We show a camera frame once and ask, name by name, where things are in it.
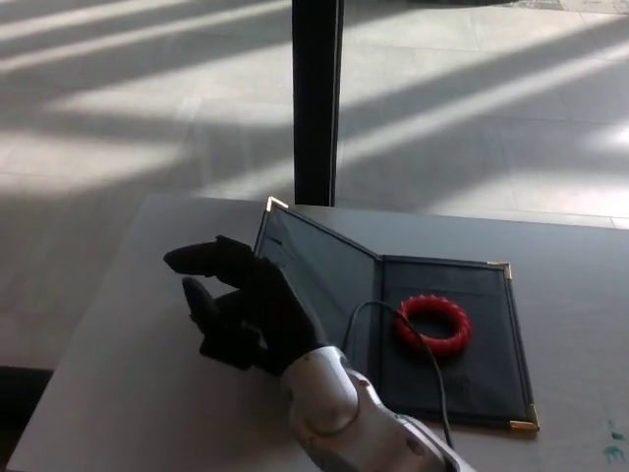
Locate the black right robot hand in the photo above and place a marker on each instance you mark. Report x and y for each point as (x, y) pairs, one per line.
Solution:
(255, 314)

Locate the black USC diary folder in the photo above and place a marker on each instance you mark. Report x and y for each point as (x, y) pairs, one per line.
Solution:
(481, 364)

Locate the black vertical window post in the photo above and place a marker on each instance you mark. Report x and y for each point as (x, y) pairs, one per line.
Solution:
(317, 98)

